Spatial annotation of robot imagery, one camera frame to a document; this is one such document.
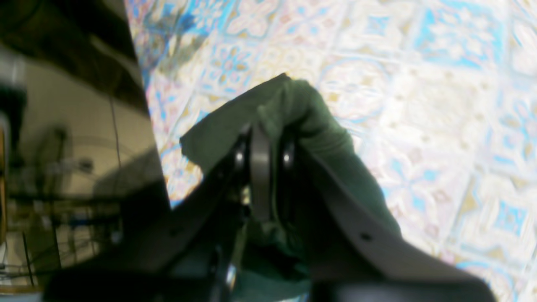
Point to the dark green long-sleeve shirt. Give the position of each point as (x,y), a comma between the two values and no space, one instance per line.
(272,266)

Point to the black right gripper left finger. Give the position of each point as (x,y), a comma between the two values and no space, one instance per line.
(185,256)

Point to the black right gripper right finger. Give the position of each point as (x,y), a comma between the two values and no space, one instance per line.
(351,257)

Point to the patterned tile tablecloth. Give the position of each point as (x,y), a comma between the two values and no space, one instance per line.
(439,97)

